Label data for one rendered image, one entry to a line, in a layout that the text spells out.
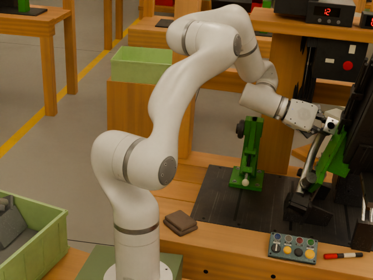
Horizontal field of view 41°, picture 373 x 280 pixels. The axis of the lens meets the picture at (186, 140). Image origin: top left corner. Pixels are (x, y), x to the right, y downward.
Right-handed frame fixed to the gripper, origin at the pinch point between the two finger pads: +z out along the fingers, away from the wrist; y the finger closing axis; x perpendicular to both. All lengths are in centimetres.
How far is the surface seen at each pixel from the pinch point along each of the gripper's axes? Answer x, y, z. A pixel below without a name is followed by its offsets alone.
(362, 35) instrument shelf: -12.4, 30.8, -1.0
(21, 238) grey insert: 13, -74, -82
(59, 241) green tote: 9, -70, -69
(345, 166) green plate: -4.4, -12.5, 9.0
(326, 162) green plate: -4.3, -13.7, 2.8
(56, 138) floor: 256, 8, -158
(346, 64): -3.6, 23.3, -1.3
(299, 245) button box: -3.2, -42.8, 3.1
